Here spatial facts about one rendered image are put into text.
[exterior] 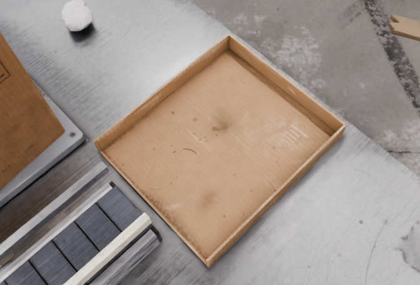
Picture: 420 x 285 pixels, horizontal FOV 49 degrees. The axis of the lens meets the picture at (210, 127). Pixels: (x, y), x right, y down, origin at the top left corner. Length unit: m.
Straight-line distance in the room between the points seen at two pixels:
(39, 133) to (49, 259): 0.19
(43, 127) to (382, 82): 1.42
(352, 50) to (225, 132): 1.26
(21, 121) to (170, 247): 0.28
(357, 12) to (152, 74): 1.39
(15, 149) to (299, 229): 0.43
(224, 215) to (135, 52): 0.35
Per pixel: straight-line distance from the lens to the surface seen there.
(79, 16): 0.91
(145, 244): 0.66
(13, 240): 0.62
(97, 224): 0.68
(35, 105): 0.71
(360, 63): 1.94
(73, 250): 0.68
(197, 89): 0.81
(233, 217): 0.71
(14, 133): 0.72
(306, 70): 1.87
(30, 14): 1.00
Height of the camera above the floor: 1.51
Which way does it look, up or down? 62 degrees down
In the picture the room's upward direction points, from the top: 5 degrees counter-clockwise
